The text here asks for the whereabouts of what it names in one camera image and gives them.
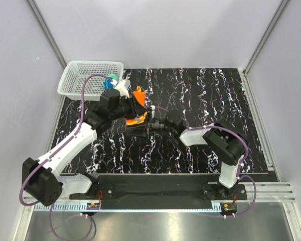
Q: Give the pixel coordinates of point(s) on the orange grey towel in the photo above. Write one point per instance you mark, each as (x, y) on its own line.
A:
(138, 97)

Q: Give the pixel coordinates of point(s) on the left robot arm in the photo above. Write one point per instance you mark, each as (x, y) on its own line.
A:
(42, 179)

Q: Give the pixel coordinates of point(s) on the left small connector board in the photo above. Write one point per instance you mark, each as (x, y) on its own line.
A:
(93, 206)

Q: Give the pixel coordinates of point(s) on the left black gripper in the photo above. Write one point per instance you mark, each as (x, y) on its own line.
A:
(130, 102)

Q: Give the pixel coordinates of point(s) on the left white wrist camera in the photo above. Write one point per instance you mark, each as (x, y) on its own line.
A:
(123, 86)

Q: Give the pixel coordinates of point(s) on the yellow blue crocodile towel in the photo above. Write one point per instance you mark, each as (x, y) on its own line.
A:
(111, 81)

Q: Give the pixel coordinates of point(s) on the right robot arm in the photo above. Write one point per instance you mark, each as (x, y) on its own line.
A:
(228, 144)

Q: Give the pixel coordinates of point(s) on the small connector board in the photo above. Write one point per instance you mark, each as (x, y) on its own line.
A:
(229, 207)
(93, 206)

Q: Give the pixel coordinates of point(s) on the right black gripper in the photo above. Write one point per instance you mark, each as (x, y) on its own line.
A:
(141, 130)

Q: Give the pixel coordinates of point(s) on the right small connector board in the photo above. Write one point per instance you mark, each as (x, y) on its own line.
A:
(229, 207)

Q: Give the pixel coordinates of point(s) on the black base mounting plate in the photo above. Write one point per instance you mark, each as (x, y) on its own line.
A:
(113, 186)

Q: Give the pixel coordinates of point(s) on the white perforated plastic basket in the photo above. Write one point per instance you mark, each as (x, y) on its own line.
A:
(87, 76)

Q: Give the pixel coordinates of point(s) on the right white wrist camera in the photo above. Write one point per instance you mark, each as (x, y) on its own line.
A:
(151, 111)

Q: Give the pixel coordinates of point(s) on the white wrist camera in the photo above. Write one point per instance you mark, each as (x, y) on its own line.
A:
(123, 86)
(151, 111)

